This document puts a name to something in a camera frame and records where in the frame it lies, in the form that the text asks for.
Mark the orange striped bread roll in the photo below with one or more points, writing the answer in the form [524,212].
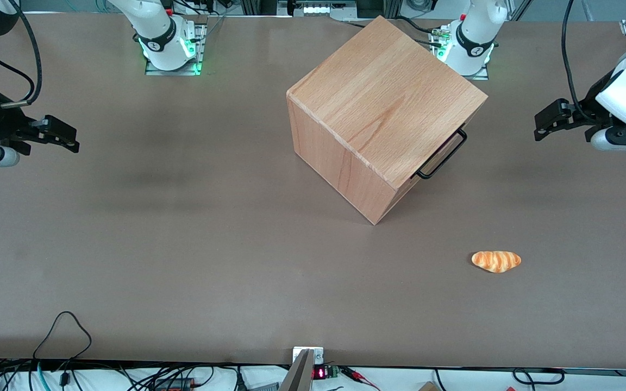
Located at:
[496,261]

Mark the wooden drawer cabinet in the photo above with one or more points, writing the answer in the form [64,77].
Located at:
[378,103]

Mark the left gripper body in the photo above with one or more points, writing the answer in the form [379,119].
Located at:
[583,115]

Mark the red digit display module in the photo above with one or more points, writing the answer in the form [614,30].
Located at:
[321,372]

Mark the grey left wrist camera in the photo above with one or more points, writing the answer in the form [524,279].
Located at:
[623,140]

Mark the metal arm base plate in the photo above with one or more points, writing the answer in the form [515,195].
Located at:
[200,41]
[484,73]

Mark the silver camera mount bracket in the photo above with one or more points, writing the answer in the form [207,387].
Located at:
[299,374]

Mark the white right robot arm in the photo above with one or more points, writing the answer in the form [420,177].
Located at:
[158,38]

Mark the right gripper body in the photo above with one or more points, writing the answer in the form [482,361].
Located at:
[2,126]

